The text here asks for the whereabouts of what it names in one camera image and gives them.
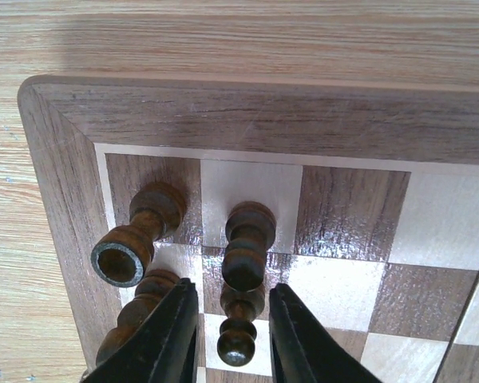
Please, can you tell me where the dark pawn chess piece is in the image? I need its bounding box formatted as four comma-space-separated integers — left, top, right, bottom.
221, 201, 276, 292

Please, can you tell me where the dark knight chess piece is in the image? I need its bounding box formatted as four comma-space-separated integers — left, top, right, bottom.
96, 269, 180, 366

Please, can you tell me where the dark rook chess piece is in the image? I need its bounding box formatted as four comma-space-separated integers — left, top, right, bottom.
90, 182, 187, 288

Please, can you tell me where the wooden chess board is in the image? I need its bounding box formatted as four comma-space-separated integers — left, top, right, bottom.
18, 76, 479, 382

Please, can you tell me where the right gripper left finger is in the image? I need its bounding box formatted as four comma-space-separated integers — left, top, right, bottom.
83, 278, 199, 382

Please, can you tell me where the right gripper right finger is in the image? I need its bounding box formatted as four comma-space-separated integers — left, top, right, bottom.
269, 283, 379, 383

